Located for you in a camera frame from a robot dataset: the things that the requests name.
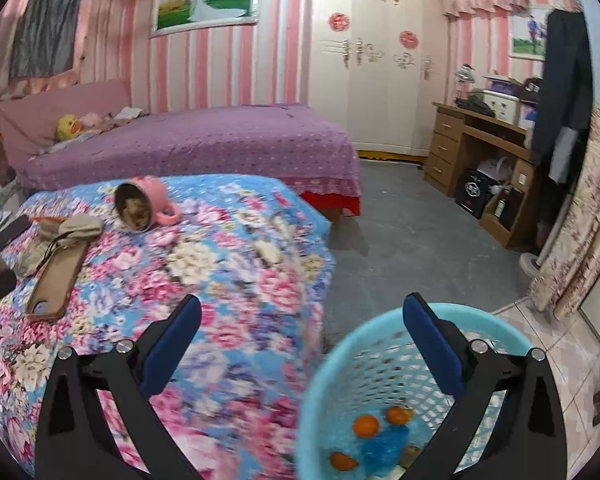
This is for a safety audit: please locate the blue mesh sponge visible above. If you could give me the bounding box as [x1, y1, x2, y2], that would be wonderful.
[356, 426, 411, 477]

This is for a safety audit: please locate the orange peel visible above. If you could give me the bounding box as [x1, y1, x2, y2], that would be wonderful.
[329, 405, 413, 472]

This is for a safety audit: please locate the light blue plastic trash basket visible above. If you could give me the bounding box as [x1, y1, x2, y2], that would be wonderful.
[294, 302, 531, 480]

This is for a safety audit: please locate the grey foil wrapper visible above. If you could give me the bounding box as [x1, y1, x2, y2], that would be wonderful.
[14, 243, 54, 280]

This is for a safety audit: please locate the black smartphone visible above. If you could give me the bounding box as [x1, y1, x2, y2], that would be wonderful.
[0, 214, 32, 252]

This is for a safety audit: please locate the brown phone case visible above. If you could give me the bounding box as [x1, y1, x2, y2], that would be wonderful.
[26, 240, 90, 322]

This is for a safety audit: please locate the beige folded cloth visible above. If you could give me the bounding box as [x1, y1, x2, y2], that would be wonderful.
[38, 214, 104, 244]

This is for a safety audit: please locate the pink headboard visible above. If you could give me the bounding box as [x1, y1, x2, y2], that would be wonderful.
[0, 79, 131, 172]

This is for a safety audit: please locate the pink mug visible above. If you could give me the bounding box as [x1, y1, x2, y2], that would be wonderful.
[114, 176, 182, 232]

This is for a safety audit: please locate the white standing fan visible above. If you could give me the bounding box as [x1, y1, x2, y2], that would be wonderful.
[518, 194, 572, 280]

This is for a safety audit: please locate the yellow duck plush toy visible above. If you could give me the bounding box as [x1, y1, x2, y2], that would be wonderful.
[56, 114, 82, 142]

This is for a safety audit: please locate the floral beige curtain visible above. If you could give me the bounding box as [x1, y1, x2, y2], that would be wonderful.
[529, 105, 600, 320]

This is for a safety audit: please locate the grey window curtain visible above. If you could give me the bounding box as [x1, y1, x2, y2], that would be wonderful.
[9, 0, 82, 79]

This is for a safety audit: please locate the black box under desk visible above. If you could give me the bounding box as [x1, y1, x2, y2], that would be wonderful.
[454, 168, 496, 219]

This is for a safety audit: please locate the floral blue pink bedspread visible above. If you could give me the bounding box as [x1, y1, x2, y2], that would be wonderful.
[0, 174, 335, 479]

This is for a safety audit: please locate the wooden desk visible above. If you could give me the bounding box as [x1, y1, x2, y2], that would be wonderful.
[424, 102, 538, 249]

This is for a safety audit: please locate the dark hanging jacket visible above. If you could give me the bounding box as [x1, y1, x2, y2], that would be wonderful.
[530, 10, 593, 164]

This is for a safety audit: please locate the white storage box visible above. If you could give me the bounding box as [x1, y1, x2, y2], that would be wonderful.
[482, 90, 520, 126]

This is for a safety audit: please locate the purple dotted bed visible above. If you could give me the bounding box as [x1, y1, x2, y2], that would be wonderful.
[17, 104, 362, 216]

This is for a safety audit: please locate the framed wedding picture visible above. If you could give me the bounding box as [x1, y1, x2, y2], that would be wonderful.
[150, 0, 259, 37]

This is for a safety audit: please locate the small framed photo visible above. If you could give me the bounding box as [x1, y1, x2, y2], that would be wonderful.
[508, 6, 553, 62]

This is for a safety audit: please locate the white wardrobe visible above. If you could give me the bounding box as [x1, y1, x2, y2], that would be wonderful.
[308, 0, 449, 157]

